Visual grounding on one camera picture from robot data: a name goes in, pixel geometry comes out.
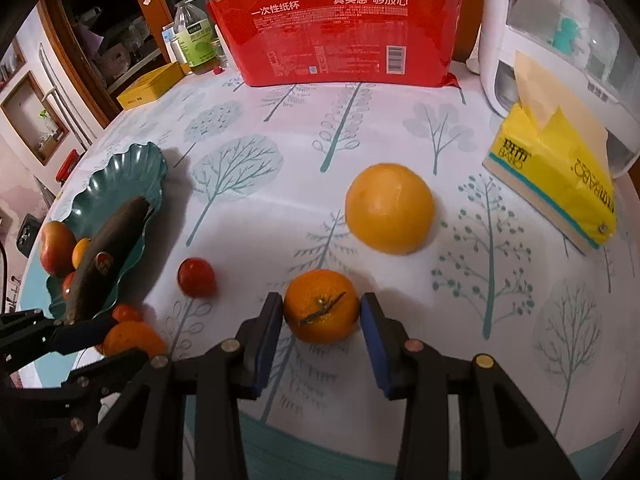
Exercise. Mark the green label glass bottle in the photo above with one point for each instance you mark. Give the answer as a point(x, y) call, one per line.
point(197, 45)

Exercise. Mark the steel vertical rail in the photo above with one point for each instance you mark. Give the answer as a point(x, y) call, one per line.
point(62, 105)

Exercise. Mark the small mandarin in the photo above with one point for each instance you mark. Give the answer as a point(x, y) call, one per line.
point(132, 337)
point(320, 322)

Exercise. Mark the dark wooden kitchen cabinet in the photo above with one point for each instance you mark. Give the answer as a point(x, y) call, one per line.
point(115, 35)

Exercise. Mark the white cosmetics storage case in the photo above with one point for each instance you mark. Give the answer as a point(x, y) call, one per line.
point(495, 60)

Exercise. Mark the large wooden wall niche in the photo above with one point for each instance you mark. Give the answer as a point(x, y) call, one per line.
point(35, 120)

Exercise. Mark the dark overripe banana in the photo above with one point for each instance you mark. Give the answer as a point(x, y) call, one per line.
point(115, 240)

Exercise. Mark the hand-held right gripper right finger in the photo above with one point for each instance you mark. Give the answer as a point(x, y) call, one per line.
point(377, 350)

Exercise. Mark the yellow tin box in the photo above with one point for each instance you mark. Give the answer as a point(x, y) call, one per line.
point(150, 85)

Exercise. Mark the red cherry tomato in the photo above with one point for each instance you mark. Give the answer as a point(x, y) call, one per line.
point(196, 277)
point(68, 285)
point(127, 312)

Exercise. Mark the red paper cup package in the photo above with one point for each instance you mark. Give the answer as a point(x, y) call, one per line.
point(325, 25)

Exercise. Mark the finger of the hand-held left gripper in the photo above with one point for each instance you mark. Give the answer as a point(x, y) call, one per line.
point(75, 336)
point(110, 367)

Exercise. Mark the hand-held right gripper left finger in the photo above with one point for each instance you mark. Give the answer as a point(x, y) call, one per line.
point(267, 345)

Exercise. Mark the small yellow-orange kumquat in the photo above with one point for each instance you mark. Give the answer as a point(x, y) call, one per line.
point(80, 255)

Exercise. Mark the red apple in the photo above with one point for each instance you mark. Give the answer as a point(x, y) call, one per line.
point(55, 252)

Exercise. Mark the small wooden wall niche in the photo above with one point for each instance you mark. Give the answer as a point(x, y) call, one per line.
point(10, 65)

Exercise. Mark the dark green scalloped plate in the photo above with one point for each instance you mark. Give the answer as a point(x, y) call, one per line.
point(135, 175)

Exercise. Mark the large orange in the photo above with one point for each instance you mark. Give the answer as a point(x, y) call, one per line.
point(390, 210)

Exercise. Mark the yellow tissue pack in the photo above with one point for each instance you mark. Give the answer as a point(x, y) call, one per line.
point(550, 180)

